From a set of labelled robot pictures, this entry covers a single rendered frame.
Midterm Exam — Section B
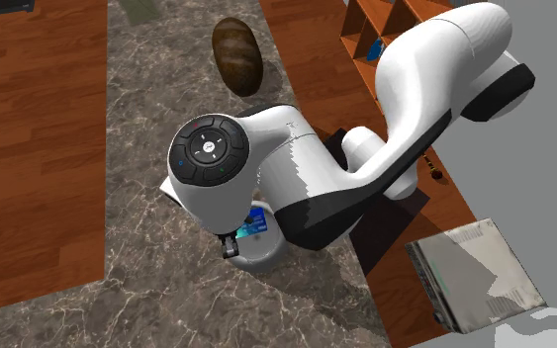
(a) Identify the white round bowl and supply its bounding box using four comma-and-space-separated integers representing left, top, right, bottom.
230, 199, 290, 274

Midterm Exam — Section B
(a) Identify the blue card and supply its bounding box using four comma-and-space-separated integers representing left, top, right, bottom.
235, 206, 269, 240

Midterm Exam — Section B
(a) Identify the brown bread loaf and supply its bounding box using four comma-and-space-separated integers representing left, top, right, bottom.
211, 17, 265, 98

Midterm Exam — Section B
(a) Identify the small brown stick tool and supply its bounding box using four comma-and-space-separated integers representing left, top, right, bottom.
421, 152, 446, 182

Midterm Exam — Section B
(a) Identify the grey metal box appliance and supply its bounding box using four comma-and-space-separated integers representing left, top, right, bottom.
405, 217, 548, 335

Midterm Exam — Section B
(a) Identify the wooden shelf unit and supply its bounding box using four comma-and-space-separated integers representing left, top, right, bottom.
339, 0, 455, 117

